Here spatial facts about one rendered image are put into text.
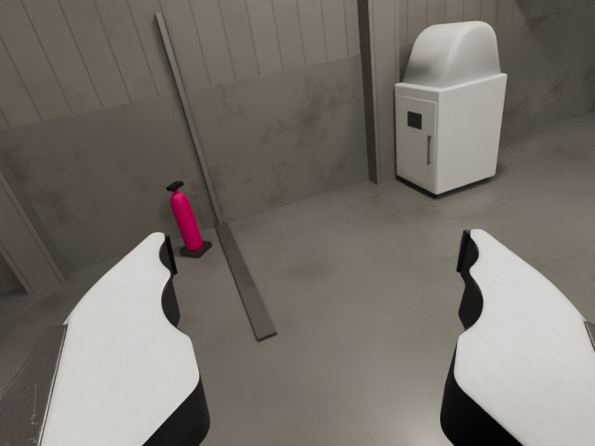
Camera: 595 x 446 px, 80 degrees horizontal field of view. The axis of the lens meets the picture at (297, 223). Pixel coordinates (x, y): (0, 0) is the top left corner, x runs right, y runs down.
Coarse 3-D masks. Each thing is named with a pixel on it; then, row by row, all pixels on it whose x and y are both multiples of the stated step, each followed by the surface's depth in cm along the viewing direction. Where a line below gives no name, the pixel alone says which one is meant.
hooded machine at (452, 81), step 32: (448, 32) 292; (480, 32) 283; (416, 64) 321; (448, 64) 287; (480, 64) 295; (416, 96) 317; (448, 96) 293; (480, 96) 304; (416, 128) 329; (448, 128) 306; (480, 128) 318; (416, 160) 344; (448, 160) 320; (480, 160) 334; (448, 192) 342
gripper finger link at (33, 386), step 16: (48, 336) 8; (64, 336) 8; (32, 352) 7; (48, 352) 7; (32, 368) 7; (48, 368) 7; (16, 384) 7; (32, 384) 7; (48, 384) 7; (0, 400) 7; (16, 400) 7; (32, 400) 7; (48, 400) 7; (0, 416) 6; (16, 416) 6; (32, 416) 6; (0, 432) 6; (16, 432) 6; (32, 432) 6
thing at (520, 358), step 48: (480, 240) 11; (480, 288) 9; (528, 288) 9; (480, 336) 8; (528, 336) 8; (576, 336) 8; (480, 384) 7; (528, 384) 7; (576, 384) 7; (480, 432) 6; (528, 432) 6; (576, 432) 6
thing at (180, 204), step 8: (176, 184) 293; (176, 192) 295; (176, 200) 294; (184, 200) 297; (176, 208) 296; (184, 208) 298; (176, 216) 300; (184, 216) 300; (192, 216) 307; (184, 224) 303; (192, 224) 307; (184, 232) 307; (192, 232) 309; (184, 240) 312; (192, 240) 311; (200, 240) 318; (184, 248) 322; (192, 248) 315; (200, 248) 318; (208, 248) 323; (184, 256) 320; (192, 256) 315; (200, 256) 314
